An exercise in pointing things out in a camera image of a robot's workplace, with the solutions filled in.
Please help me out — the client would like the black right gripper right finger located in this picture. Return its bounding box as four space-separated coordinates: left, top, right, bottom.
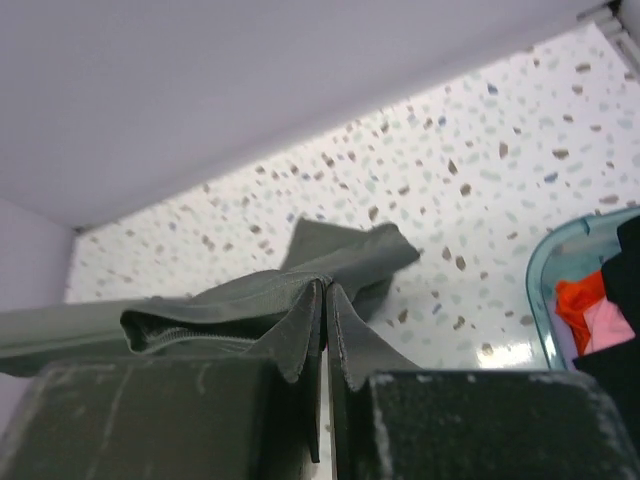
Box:
326 284 639 479

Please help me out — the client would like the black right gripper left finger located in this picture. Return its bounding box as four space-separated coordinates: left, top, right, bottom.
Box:
2 282 326 480

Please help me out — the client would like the grey green t shirt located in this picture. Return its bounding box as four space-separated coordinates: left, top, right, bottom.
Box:
1 219 419 377

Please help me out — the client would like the orange t shirt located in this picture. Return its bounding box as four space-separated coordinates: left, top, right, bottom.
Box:
555 270 606 356

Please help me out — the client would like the pink t shirt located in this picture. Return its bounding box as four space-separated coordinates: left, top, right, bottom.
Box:
584 298 635 354

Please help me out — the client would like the teal plastic laundry basket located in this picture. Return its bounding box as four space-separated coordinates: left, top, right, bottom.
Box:
525 207 639 370

